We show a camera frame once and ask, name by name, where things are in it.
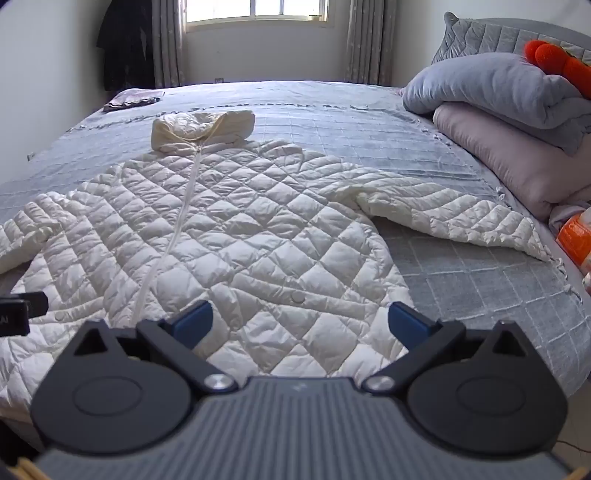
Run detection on dark hanging clothes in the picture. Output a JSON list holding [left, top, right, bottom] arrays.
[[96, 0, 156, 92]]

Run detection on folded grey quilt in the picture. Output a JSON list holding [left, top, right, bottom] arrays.
[[403, 52, 591, 155]]

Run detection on bed with grey checked bedspread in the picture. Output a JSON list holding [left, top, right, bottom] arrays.
[[0, 80, 591, 409]]

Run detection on grey patterned curtain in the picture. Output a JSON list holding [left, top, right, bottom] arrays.
[[344, 0, 394, 86], [151, 0, 186, 88]]

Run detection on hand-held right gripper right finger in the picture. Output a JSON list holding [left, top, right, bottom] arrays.
[[362, 302, 525, 395]]

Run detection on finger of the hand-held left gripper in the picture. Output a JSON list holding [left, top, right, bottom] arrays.
[[9, 291, 49, 319]]

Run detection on pink pillow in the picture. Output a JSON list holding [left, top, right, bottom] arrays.
[[433, 102, 591, 221]]

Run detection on white quilted down jacket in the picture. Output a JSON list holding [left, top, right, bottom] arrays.
[[0, 110, 561, 416]]

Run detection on grey bed headboard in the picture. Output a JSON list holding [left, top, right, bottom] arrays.
[[462, 17, 591, 58]]

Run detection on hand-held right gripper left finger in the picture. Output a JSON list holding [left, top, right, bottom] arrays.
[[69, 300, 238, 395]]

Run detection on orange package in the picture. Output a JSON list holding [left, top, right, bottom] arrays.
[[556, 208, 591, 280]]

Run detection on grey quilted pillow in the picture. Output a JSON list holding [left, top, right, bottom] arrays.
[[431, 11, 532, 65]]

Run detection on small folded patterned cloth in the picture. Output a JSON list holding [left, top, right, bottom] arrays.
[[102, 89, 166, 113]]

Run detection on orange plush toy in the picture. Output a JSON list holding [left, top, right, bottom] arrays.
[[525, 40, 591, 100]]

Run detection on window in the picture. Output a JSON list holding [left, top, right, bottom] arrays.
[[185, 0, 331, 29]]

